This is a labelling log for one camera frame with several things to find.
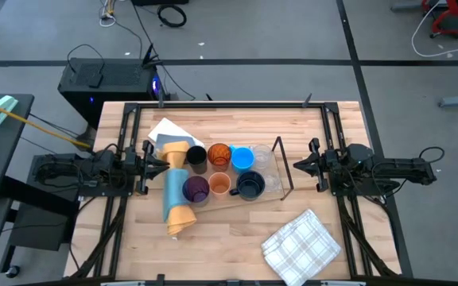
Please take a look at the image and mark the light blue towel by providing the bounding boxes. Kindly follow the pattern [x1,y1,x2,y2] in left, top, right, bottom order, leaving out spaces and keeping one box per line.
[162,168,192,222]

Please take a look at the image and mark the white and grey folded cloth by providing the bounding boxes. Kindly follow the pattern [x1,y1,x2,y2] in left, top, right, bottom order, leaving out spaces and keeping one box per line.
[148,117,206,149]

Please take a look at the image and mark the black aluminium table frame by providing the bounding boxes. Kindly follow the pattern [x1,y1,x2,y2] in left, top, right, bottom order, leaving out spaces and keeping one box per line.
[69,101,403,286]

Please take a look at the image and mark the mint green stapler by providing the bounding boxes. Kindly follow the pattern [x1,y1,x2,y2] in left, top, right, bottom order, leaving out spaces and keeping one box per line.
[0,95,19,126]

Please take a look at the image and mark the black floor cabinet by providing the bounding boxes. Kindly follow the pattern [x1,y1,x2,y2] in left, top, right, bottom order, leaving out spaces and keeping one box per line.
[8,153,95,252]

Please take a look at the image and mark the purple faceted tumbler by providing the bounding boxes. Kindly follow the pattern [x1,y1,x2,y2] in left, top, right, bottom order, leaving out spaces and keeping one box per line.
[181,175,211,207]

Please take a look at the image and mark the blue plastic mug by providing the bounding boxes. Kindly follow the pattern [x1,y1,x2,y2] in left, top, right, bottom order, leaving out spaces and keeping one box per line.
[228,145,256,175]

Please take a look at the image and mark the amber plastic tumbler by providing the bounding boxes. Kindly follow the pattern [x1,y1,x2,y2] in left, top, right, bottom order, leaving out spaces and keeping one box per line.
[207,142,232,172]

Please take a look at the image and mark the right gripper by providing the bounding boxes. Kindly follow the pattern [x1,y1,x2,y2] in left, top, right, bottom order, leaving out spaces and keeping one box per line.
[292,137,337,193]

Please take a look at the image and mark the white plaid dish towel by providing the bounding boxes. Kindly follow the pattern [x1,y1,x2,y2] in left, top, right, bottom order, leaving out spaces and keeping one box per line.
[261,209,342,286]

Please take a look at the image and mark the black side desk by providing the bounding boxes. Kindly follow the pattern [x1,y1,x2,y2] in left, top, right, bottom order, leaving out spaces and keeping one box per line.
[0,93,80,286]

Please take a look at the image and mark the gray folded cloth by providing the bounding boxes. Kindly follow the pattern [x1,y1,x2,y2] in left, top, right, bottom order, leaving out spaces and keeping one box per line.
[155,133,196,158]

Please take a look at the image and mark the peach plastic cup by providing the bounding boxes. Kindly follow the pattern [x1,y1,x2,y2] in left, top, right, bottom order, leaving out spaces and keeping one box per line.
[208,172,232,201]

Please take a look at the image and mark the small black box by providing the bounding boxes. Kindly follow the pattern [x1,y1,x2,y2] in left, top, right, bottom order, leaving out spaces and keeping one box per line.
[87,63,106,89]

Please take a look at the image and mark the black coiled cable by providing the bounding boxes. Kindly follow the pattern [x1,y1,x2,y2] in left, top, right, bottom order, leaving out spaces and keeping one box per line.
[157,3,188,29]

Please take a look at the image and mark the clear handled plastic cup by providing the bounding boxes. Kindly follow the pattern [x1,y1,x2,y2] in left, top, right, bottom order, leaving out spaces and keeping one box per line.
[251,143,274,170]

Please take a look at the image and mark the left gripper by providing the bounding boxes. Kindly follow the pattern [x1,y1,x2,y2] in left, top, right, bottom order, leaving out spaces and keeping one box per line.
[128,139,170,195]

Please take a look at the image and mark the white coiled cable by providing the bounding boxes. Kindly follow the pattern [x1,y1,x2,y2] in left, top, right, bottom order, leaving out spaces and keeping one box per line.
[99,0,118,28]

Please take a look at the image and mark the yellow strap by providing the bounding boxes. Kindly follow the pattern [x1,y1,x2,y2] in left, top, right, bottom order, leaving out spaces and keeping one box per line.
[0,94,91,150]

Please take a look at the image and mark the yellow and blue rolled towels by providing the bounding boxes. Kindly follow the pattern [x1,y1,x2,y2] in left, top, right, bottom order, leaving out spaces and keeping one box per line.
[157,141,198,236]

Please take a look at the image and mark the black antenna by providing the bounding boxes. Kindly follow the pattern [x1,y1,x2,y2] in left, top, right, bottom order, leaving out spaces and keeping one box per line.
[142,42,161,67]

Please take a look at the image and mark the black tumbler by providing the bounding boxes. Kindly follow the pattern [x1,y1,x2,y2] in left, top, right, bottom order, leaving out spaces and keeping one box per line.
[185,145,208,175]

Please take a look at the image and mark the dark blue enamel mug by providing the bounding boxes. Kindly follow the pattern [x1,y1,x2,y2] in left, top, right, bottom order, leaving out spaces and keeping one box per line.
[228,170,266,202]

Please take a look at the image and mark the black flat box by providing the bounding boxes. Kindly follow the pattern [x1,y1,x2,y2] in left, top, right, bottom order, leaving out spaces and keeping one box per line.
[131,0,190,6]

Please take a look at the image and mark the red and black cart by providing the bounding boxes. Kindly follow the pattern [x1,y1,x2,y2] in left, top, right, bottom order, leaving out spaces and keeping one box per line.
[419,0,458,39]

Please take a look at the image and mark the white floor cable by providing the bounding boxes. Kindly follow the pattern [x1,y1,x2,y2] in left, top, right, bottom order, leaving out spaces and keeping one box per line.
[410,0,458,59]

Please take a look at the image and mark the black computer tower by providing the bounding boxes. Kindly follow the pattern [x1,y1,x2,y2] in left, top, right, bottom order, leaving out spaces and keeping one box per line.
[56,57,162,128]

